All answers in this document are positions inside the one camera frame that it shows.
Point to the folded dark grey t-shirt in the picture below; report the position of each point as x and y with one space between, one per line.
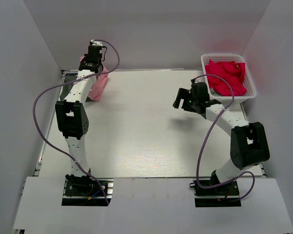
66 88

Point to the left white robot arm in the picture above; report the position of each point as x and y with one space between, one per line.
71 116

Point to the red t-shirt in basket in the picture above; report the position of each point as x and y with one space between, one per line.
230 71

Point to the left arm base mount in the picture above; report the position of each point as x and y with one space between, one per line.
86 192

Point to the blue label sticker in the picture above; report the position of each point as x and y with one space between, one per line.
71 74

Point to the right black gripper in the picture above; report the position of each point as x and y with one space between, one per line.
184 94

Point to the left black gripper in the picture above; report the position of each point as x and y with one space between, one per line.
86 55

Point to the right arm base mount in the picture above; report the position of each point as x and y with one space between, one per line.
224 196

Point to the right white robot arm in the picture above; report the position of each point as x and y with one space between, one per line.
248 142

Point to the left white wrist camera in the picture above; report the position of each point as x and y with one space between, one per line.
95 43

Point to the pink t-shirt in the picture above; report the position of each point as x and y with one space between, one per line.
93 91

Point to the white plastic basket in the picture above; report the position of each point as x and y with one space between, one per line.
248 82

